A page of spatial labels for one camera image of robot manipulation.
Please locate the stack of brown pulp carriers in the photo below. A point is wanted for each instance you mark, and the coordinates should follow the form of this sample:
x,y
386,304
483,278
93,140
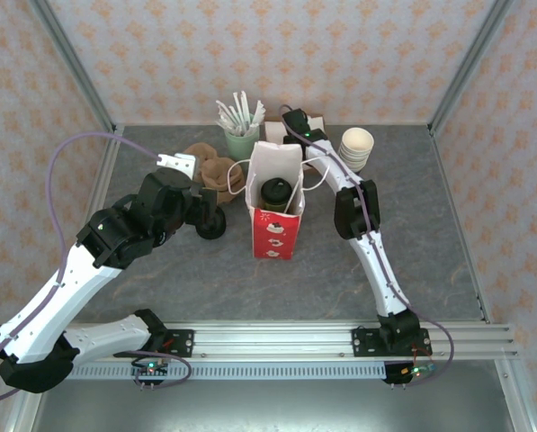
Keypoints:
x,y
205,157

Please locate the aluminium lower frame bar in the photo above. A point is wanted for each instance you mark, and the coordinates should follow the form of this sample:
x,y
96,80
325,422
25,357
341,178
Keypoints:
x,y
20,416
513,396

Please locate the red white paper gift bag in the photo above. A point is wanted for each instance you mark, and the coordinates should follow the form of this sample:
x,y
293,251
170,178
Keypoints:
x,y
272,234

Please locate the stack of white paper napkins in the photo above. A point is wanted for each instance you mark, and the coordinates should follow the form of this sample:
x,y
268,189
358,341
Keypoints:
x,y
274,131

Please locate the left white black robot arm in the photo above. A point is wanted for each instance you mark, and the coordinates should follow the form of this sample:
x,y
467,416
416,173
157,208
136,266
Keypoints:
x,y
70,288

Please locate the wide aluminium mounting rail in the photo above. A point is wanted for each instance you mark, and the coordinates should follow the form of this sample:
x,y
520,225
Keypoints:
x,y
272,342

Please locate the mint green straw holder cup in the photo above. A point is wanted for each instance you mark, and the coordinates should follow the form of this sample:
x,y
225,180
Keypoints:
x,y
238,144

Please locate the grey metal sheet panel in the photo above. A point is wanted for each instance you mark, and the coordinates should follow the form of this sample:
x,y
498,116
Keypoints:
x,y
268,405

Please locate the aluminium table side rail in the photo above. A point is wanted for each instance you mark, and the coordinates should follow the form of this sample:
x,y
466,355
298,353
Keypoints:
x,y
102,180
448,180

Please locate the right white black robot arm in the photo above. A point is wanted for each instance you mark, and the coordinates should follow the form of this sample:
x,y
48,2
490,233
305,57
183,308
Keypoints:
x,y
376,265

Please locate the aluminium frame post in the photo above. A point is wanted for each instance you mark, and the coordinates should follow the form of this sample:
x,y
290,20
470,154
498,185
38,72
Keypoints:
x,y
468,67
74,67

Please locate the stack of paper cups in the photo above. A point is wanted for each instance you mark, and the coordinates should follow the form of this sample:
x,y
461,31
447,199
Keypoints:
x,y
355,141

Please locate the small circuit board with LED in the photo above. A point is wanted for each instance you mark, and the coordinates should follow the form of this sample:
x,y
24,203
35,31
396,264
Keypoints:
x,y
151,366
412,371

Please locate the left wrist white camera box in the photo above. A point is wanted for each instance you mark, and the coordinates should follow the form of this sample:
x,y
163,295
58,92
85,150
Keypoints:
x,y
180,164

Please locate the stack of black cup lids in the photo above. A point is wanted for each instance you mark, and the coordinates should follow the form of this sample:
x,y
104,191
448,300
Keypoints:
x,y
214,233

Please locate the black plastic cup lid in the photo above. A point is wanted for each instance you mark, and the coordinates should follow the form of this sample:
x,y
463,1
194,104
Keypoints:
x,y
276,188

